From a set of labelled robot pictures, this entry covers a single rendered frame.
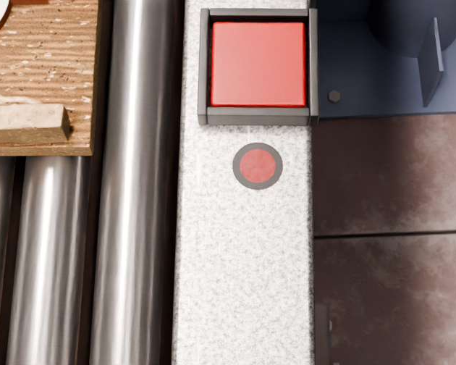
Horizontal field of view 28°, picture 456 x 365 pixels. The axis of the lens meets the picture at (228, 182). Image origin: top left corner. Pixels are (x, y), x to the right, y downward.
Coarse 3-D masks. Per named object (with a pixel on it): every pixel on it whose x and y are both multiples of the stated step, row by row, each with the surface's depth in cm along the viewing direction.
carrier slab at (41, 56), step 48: (48, 0) 59; (96, 0) 59; (0, 48) 58; (48, 48) 58; (96, 48) 58; (0, 96) 57; (48, 96) 56; (96, 96) 58; (0, 144) 55; (48, 144) 55
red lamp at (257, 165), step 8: (248, 152) 57; (256, 152) 57; (264, 152) 57; (248, 160) 57; (256, 160) 57; (264, 160) 57; (272, 160) 57; (240, 168) 57; (248, 168) 57; (256, 168) 57; (264, 168) 57; (272, 168) 57; (248, 176) 57; (256, 176) 57; (264, 176) 57
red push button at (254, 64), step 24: (216, 24) 59; (240, 24) 59; (264, 24) 59; (288, 24) 59; (216, 48) 58; (240, 48) 58; (264, 48) 58; (288, 48) 58; (216, 72) 58; (240, 72) 57; (264, 72) 57; (288, 72) 57; (216, 96) 57; (240, 96) 57; (264, 96) 57; (288, 96) 57
